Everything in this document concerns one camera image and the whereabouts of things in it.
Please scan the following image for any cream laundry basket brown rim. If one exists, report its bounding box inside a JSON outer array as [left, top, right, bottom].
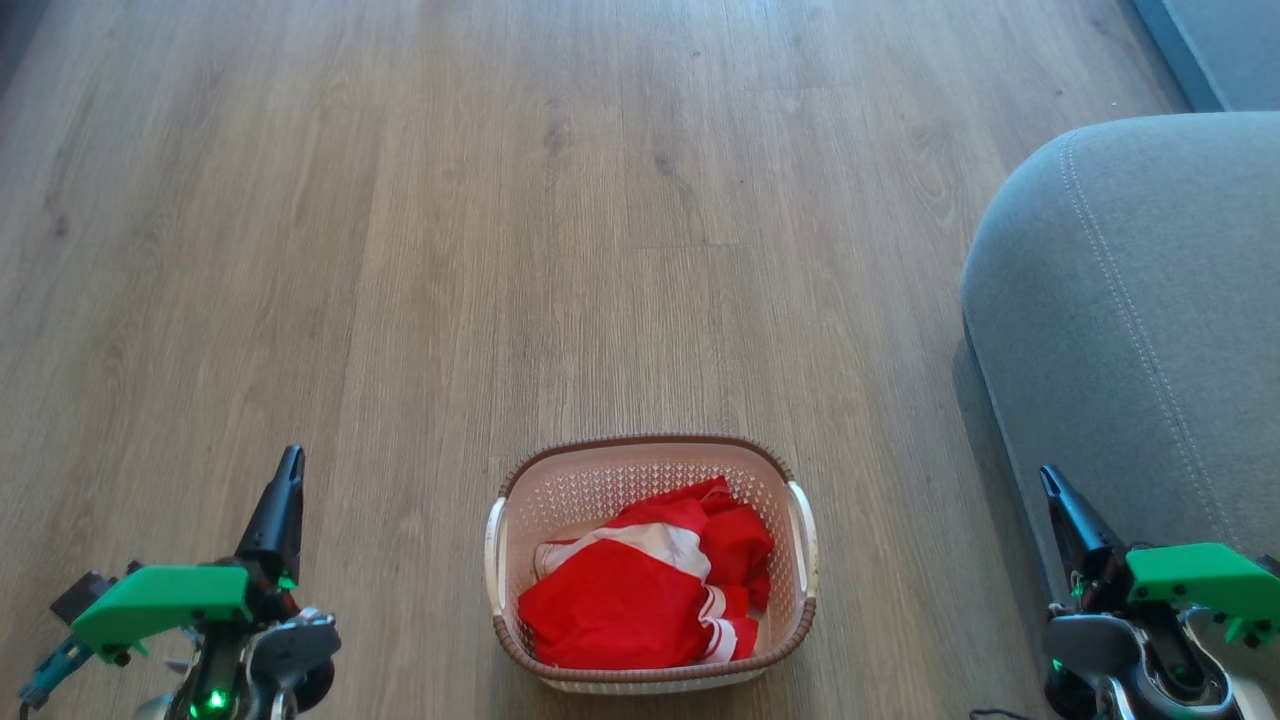
[[484, 433, 820, 695]]

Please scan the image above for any blue grey upholstered furniture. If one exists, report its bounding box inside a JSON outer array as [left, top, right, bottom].
[[1130, 0, 1280, 113]]

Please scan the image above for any grey fabric sofa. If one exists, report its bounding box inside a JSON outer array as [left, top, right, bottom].
[[960, 112, 1280, 720]]

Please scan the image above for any red and white garment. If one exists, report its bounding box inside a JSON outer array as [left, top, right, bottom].
[[517, 476, 776, 671]]

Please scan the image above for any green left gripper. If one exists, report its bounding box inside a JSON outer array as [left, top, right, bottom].
[[70, 445, 306, 662]]

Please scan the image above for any dark grey furniture edge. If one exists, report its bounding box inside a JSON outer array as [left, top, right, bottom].
[[0, 0, 51, 96]]

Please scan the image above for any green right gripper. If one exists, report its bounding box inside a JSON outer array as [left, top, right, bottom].
[[1040, 465, 1280, 643]]

